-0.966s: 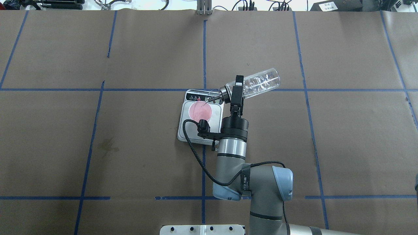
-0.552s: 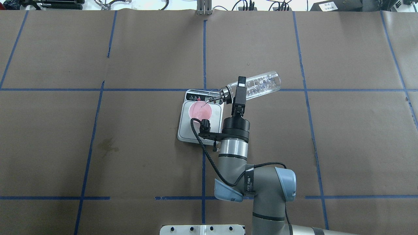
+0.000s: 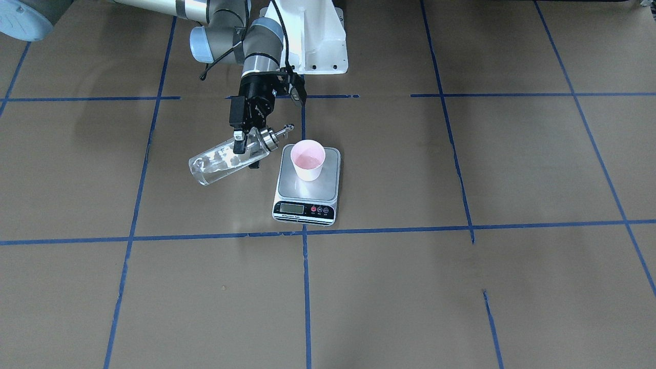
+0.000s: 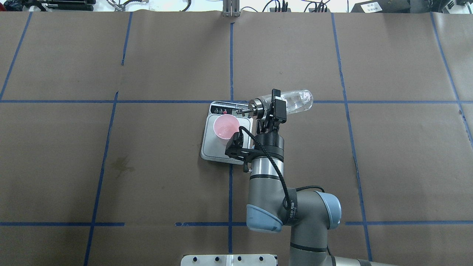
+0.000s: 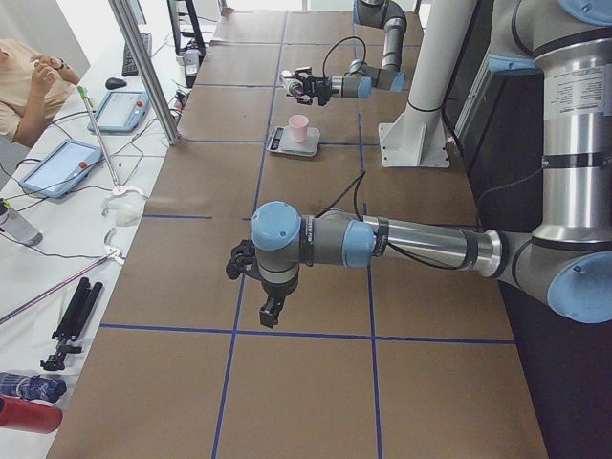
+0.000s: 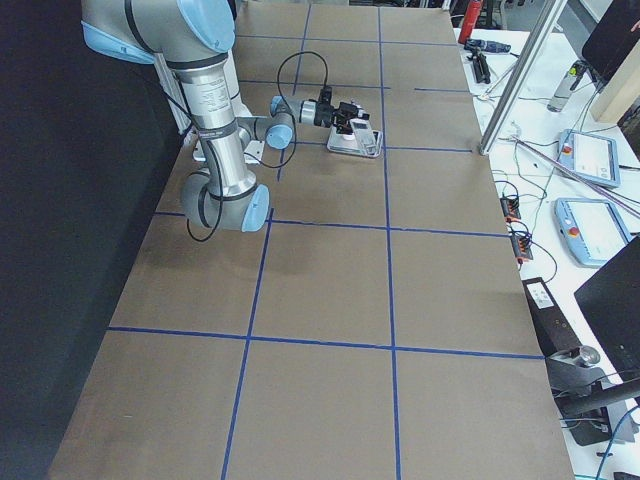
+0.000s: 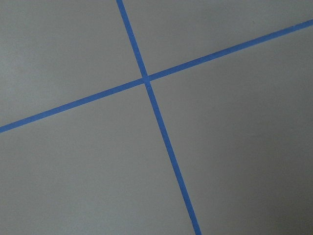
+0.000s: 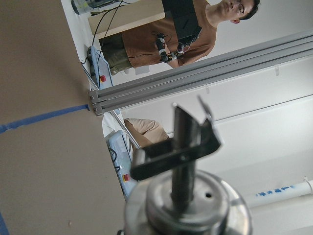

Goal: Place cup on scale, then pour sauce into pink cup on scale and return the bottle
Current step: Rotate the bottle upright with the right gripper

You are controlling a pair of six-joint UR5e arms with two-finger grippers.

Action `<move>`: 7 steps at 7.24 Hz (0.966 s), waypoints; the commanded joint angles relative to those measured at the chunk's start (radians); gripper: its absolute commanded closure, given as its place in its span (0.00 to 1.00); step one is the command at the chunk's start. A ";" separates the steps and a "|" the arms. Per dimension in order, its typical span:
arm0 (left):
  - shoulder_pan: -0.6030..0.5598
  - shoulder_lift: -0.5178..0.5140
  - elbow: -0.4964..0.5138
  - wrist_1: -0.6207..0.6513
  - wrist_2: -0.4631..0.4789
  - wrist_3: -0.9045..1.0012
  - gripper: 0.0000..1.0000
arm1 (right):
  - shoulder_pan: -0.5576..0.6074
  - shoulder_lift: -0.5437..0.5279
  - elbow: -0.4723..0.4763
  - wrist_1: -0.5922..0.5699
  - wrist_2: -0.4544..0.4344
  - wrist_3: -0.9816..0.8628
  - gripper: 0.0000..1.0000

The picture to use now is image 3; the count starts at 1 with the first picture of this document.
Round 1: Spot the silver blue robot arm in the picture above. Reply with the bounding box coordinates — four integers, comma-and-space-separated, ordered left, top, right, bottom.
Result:
2, 2, 225, 188

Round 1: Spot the black gripper camera mount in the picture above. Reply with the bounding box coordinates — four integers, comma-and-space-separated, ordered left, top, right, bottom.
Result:
274, 68, 308, 108

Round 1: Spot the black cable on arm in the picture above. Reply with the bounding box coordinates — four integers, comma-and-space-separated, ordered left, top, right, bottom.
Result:
199, 0, 294, 81

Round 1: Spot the grey digital kitchen scale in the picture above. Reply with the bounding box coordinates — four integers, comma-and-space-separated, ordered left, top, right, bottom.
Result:
272, 144, 341, 227

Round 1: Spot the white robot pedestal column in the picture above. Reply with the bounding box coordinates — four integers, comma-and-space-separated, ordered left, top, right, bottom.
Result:
259, 1, 349, 75

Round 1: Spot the pink plastic cup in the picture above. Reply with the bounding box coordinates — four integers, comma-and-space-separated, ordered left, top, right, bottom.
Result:
290, 139, 326, 181

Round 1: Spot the clear glass sauce bottle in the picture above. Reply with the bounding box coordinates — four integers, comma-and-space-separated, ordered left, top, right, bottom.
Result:
188, 124, 295, 186

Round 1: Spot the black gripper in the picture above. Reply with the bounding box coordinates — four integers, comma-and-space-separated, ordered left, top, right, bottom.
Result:
228, 72, 279, 169

